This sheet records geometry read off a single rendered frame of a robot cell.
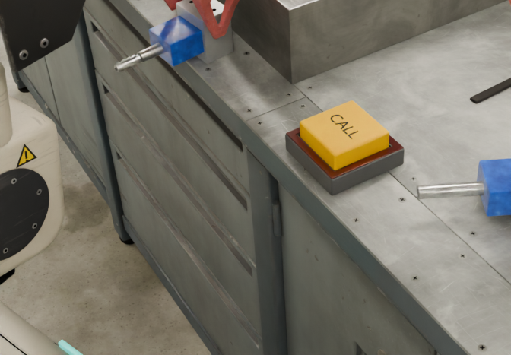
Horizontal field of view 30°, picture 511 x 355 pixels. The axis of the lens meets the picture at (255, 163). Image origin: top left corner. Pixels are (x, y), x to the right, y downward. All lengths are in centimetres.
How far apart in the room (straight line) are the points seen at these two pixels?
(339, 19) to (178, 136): 46
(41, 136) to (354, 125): 32
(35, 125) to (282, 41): 26
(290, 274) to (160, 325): 67
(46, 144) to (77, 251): 101
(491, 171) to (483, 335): 15
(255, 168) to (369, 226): 31
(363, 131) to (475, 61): 20
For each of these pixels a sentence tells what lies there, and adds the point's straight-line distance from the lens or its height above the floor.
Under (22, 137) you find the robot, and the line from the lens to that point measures 97.
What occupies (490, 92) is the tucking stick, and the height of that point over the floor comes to 80.
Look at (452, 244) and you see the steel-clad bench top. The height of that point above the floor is 80.
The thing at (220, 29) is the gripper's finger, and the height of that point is 85.
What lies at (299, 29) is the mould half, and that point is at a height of 86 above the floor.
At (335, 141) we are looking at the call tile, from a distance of 85.
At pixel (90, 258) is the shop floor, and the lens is 197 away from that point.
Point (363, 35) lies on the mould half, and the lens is 101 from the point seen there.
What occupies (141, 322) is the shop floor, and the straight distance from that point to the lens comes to 183.
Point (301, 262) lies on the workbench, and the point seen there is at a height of 56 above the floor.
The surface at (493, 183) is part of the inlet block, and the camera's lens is 82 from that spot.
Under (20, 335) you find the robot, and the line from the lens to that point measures 149.
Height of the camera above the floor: 138
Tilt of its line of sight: 40 degrees down
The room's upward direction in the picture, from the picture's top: 4 degrees counter-clockwise
